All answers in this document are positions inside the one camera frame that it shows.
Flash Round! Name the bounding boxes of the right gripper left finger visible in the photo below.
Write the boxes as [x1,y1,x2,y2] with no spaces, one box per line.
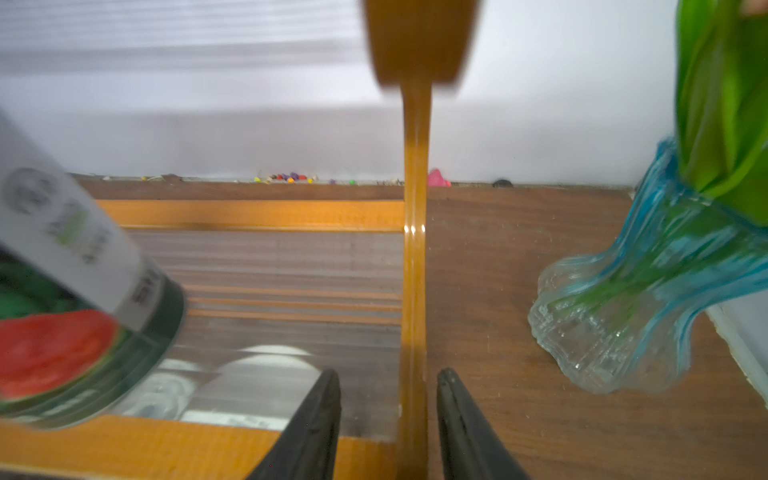
[247,369,341,480]

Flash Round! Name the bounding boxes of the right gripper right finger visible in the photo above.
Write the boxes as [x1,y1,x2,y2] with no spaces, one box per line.
[437,368,529,480]

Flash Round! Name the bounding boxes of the watermelon seed can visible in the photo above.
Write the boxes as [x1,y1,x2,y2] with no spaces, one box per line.
[1,117,187,430]

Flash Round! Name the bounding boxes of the white seed can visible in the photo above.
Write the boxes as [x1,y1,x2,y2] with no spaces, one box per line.
[180,345,321,431]

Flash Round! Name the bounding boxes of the wooden three-tier shelf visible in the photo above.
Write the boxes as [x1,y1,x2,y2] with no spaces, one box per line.
[1,1,478,479]

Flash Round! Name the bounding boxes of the blue glass vase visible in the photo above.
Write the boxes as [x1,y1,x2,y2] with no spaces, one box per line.
[528,139,767,394]

